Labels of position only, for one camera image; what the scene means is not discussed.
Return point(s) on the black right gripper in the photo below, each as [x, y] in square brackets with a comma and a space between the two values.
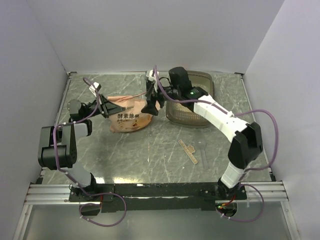
[153, 95]

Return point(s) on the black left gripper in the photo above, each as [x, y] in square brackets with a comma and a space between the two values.
[107, 108]

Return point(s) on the orange cat litter bag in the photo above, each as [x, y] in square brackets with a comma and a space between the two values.
[131, 119]

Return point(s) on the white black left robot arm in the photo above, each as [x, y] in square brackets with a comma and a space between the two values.
[57, 149]

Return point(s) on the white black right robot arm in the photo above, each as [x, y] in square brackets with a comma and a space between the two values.
[245, 138]

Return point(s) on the beige clean litter pile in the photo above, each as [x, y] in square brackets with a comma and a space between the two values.
[180, 107]

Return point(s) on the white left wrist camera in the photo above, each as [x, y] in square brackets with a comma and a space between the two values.
[95, 88]

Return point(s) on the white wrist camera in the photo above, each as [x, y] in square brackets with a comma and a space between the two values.
[150, 76]
[95, 88]

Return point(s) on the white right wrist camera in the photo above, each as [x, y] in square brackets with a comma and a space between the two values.
[150, 76]

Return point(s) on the aluminium frame rail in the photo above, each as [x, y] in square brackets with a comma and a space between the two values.
[50, 194]

